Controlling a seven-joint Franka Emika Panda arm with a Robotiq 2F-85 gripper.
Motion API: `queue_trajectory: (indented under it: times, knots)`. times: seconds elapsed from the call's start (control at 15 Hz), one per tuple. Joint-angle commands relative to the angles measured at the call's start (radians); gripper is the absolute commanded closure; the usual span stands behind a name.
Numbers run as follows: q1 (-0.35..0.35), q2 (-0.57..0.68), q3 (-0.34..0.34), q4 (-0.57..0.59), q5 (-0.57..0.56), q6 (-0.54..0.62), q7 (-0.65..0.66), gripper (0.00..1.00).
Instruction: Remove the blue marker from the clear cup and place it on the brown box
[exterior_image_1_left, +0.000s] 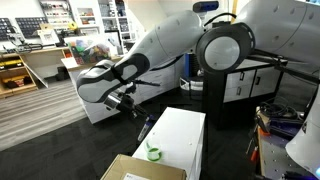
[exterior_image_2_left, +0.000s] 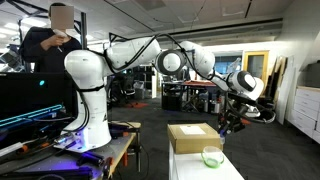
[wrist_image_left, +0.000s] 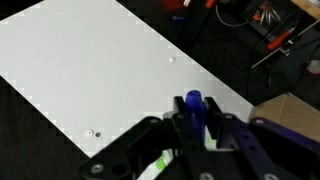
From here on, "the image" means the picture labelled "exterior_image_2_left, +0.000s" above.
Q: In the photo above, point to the person in dark sweater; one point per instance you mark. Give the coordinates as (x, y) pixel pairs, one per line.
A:
(36, 56)

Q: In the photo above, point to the operator hand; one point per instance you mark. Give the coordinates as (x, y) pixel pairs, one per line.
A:
(54, 40)

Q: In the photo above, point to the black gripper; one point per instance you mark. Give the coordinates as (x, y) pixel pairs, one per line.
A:
(235, 121)

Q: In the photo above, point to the black computer monitor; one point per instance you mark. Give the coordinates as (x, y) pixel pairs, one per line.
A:
(30, 93)

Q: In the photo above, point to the leaning white boards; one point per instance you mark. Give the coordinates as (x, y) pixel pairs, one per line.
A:
(283, 90)

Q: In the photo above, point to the red floor mat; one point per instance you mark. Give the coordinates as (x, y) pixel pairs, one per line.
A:
(136, 105)

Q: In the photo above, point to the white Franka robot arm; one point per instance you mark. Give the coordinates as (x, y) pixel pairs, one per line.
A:
(90, 100)

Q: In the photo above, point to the robot workbench with wooden edge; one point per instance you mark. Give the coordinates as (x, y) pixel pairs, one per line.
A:
(116, 150)

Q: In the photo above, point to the small white table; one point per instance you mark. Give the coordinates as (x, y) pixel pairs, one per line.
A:
(200, 171)

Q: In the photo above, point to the clear cup with green base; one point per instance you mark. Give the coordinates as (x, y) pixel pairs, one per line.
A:
(212, 161)

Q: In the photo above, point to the brown cardboard box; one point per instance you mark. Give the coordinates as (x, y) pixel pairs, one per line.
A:
(193, 141)

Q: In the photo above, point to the blue marker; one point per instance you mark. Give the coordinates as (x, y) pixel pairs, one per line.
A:
(222, 136)

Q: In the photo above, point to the yellow door frame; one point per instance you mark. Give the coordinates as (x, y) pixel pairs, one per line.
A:
(245, 65)

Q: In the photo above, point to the blue lit metal rail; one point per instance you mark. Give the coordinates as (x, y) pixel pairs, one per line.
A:
(31, 115)

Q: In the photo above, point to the white handheld controller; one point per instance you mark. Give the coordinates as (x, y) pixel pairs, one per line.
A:
(60, 33)

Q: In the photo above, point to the grey box on cabinet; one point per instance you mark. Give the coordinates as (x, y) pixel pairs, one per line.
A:
(314, 75)

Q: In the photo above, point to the black box on floor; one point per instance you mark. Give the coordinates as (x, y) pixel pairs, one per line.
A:
(266, 101)

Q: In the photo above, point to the black office chair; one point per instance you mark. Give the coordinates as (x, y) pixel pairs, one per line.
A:
(126, 88)

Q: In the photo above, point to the white drawer cabinet wooden top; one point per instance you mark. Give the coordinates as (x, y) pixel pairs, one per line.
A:
(305, 111)

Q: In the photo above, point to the dark office desk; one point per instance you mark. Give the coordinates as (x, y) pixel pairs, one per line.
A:
(173, 98)

